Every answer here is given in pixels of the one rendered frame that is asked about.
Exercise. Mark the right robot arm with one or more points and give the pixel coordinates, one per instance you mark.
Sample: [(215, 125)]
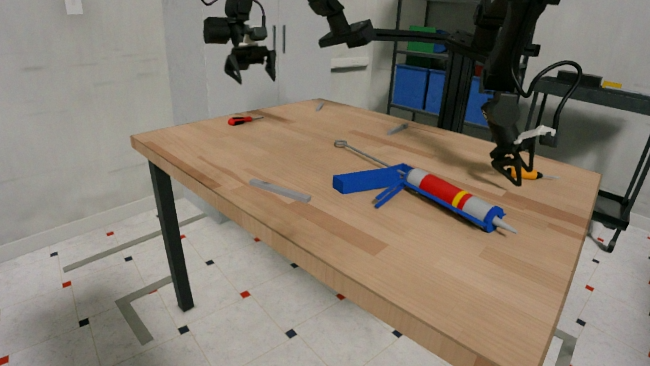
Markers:
[(217, 29)]

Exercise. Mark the red and black screwdriver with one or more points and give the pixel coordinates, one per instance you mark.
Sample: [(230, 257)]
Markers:
[(240, 120)]

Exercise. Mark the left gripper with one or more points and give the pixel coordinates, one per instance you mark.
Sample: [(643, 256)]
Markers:
[(508, 139)]

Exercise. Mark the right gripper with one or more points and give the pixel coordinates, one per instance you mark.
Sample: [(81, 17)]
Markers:
[(250, 54)]

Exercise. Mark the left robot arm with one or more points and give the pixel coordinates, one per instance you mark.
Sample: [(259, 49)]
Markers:
[(489, 16)]

